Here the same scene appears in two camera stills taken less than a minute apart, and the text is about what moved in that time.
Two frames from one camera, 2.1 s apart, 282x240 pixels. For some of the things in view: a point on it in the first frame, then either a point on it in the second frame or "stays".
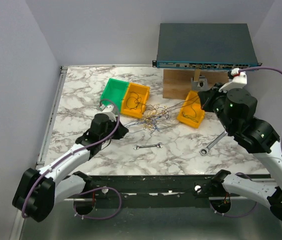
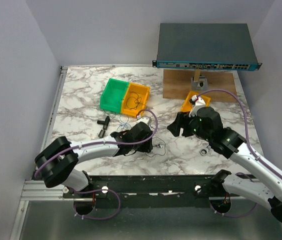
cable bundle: [153, 115] → [126, 125]
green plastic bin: [114, 93] stays
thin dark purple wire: [132, 102] stays
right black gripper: [206, 97] → [182, 120]
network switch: [225, 46] stays
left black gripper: [121, 132] → [147, 146]
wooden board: [177, 83] stays
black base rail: [153, 191] stays
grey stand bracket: [201, 85] stays
